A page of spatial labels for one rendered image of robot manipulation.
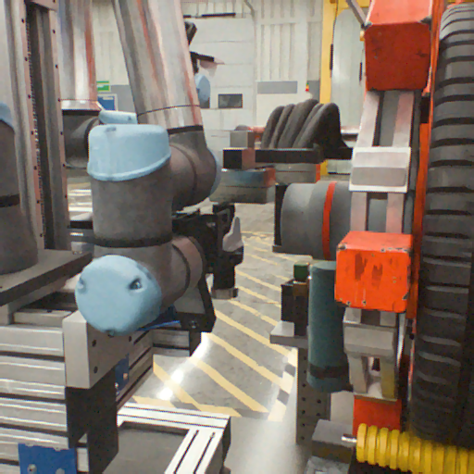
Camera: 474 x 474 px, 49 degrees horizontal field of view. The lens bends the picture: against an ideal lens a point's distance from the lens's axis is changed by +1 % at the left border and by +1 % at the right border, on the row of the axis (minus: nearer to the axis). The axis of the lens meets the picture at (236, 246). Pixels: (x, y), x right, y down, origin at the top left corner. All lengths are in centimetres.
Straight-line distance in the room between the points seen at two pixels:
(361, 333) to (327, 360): 42
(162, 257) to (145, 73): 21
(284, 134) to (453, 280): 30
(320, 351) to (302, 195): 35
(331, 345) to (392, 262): 54
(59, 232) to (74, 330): 43
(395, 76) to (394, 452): 55
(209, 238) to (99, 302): 22
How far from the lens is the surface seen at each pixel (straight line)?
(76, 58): 128
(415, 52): 69
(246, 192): 75
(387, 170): 63
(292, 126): 72
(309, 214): 86
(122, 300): 47
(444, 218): 58
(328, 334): 106
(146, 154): 47
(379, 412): 96
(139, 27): 61
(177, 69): 60
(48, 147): 105
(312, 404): 176
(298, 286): 140
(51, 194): 105
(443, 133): 60
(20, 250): 76
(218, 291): 80
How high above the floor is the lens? 100
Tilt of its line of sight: 12 degrees down
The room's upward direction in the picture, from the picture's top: straight up
